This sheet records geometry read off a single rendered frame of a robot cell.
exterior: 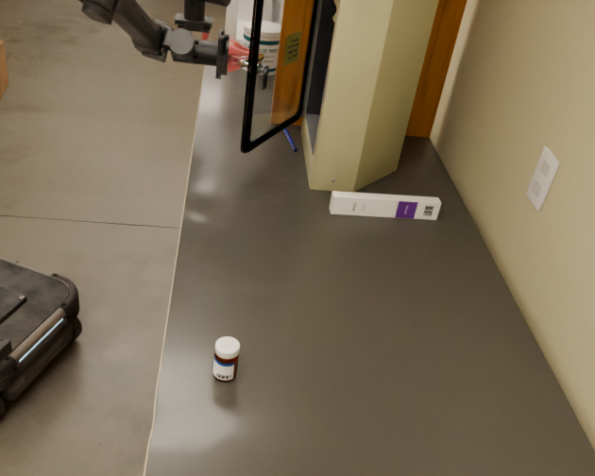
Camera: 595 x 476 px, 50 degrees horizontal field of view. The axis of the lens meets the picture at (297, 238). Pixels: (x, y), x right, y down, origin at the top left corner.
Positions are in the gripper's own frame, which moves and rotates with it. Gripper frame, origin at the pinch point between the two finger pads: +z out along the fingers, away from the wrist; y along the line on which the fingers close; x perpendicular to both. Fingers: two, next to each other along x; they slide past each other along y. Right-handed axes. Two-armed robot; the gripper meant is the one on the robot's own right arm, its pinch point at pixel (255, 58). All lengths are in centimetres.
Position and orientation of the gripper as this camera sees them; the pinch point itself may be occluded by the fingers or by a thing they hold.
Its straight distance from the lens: 161.1
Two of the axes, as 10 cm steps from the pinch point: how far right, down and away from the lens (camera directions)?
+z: 9.9, 0.7, 1.2
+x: -0.6, -5.7, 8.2
